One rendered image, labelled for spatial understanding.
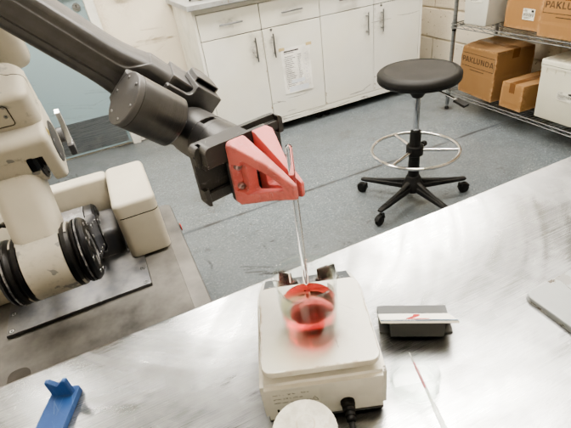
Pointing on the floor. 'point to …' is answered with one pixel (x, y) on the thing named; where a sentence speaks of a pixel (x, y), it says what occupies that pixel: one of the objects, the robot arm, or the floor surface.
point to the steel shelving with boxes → (517, 59)
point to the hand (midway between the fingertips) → (294, 188)
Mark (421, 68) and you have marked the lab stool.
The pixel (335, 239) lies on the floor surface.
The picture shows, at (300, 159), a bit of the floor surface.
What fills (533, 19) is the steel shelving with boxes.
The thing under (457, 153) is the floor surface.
